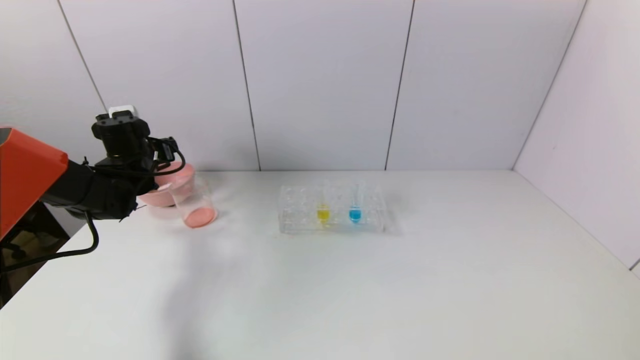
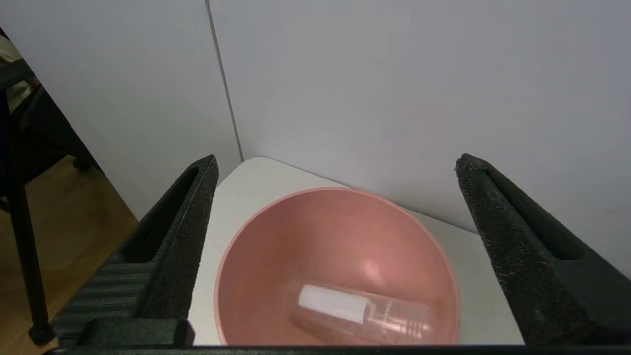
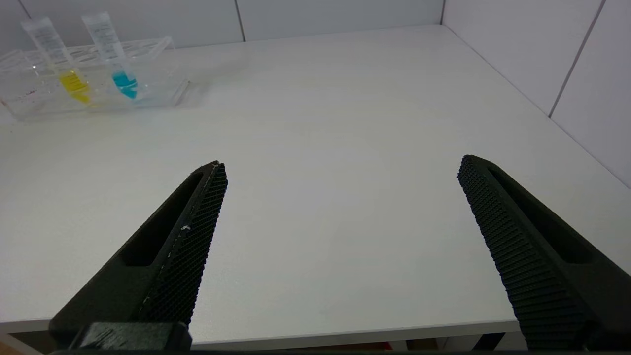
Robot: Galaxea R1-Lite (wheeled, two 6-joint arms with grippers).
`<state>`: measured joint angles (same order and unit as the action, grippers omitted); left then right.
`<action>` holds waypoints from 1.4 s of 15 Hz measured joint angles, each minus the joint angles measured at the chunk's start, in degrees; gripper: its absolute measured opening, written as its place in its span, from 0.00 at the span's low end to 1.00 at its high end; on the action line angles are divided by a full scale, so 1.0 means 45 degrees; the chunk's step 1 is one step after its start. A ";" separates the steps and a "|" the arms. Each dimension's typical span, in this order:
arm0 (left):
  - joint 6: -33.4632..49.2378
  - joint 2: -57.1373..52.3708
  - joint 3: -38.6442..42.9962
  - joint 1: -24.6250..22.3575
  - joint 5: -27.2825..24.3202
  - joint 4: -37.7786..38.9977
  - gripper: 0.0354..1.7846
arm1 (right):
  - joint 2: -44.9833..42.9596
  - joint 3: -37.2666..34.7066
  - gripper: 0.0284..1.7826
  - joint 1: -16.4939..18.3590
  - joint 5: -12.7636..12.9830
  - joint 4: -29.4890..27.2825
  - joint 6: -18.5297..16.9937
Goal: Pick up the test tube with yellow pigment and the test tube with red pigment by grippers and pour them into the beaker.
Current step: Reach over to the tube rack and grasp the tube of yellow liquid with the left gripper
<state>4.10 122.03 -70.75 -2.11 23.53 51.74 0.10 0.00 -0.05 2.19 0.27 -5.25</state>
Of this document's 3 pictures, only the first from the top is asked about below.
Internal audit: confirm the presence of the black stand beside table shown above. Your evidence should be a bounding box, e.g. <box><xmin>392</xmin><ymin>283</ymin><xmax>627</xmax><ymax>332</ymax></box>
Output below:
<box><xmin>0</xmin><ymin>200</ymin><xmax>71</xmax><ymax>307</ymax></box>

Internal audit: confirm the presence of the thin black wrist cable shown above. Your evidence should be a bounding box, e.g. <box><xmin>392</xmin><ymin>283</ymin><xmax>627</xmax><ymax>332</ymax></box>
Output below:
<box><xmin>142</xmin><ymin>136</ymin><xmax>186</xmax><ymax>177</ymax></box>

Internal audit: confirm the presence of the pink bowl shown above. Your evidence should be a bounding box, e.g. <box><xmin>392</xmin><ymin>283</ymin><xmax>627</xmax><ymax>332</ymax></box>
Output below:
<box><xmin>137</xmin><ymin>161</ymin><xmax>196</xmax><ymax>208</ymax></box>

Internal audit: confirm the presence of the test tube with blue pigment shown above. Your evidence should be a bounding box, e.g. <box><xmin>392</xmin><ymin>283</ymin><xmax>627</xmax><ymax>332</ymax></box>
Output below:
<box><xmin>348</xmin><ymin>182</ymin><xmax>364</xmax><ymax>225</ymax></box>

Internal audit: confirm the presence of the clear plastic test tube rack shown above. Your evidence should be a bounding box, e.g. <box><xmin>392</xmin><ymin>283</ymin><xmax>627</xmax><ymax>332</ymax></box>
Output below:
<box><xmin>278</xmin><ymin>183</ymin><xmax>387</xmax><ymax>234</ymax></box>

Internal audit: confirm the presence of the clear glass beaker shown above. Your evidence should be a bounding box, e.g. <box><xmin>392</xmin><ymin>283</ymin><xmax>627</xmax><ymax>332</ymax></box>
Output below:
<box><xmin>170</xmin><ymin>176</ymin><xmax>218</xmax><ymax>230</ymax></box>

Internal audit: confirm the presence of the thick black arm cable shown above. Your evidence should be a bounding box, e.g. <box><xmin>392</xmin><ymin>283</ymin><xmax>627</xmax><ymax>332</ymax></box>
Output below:
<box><xmin>0</xmin><ymin>212</ymin><xmax>100</xmax><ymax>274</ymax></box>

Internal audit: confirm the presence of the test tube with yellow pigment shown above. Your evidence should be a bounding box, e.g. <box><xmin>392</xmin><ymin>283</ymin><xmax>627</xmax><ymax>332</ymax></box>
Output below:
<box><xmin>315</xmin><ymin>182</ymin><xmax>332</xmax><ymax>227</ymax></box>

